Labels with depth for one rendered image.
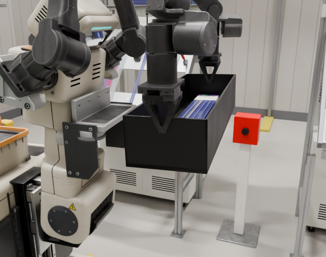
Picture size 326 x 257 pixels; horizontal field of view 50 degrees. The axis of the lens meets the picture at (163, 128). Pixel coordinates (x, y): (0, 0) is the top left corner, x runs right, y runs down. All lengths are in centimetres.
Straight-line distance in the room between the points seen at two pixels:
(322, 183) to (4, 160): 176
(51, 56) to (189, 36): 30
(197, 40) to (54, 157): 66
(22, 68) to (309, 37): 425
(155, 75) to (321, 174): 177
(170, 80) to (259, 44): 424
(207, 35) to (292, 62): 426
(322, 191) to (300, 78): 272
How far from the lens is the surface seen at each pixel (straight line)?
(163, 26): 63
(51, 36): 77
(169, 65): 64
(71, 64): 79
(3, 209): 125
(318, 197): 236
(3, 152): 126
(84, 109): 101
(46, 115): 106
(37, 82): 85
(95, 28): 98
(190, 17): 62
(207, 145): 67
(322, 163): 227
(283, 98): 492
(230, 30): 119
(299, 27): 481
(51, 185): 109
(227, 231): 236
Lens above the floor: 131
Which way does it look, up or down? 18 degrees down
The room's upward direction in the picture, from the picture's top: straight up
